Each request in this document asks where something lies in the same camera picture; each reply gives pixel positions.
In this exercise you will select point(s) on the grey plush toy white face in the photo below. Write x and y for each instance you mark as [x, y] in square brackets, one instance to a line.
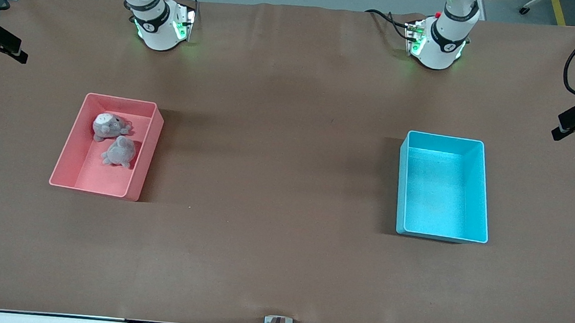
[110, 127]

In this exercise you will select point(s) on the plain grey plush toy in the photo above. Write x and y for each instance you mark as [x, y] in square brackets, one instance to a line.
[121, 151]

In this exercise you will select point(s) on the left arm base connector plate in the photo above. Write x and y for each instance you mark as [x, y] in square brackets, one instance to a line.
[413, 33]

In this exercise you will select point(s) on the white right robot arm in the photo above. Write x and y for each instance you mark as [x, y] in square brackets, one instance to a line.
[157, 28]

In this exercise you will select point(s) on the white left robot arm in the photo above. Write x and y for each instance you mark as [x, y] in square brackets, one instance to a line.
[442, 50]

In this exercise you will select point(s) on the right arm base connector plate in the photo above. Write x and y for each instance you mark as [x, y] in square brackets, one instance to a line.
[188, 17]

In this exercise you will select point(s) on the blue plastic box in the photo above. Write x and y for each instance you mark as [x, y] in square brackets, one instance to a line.
[438, 204]

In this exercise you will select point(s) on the pink plastic box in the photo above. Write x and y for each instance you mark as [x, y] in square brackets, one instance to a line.
[106, 178]

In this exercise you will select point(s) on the brown table cover sheet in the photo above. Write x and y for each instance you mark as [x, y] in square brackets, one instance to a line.
[280, 258]

